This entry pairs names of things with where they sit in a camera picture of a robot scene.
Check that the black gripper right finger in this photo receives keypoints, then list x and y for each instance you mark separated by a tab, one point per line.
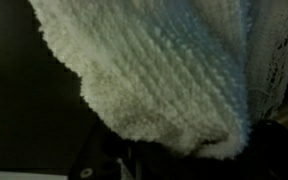
274	153

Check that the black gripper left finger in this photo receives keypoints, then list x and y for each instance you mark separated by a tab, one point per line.
97	156

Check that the white plastic storage container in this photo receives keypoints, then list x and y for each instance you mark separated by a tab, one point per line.
24	176

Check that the white fluffy towel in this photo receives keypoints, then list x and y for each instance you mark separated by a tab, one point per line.
150	66

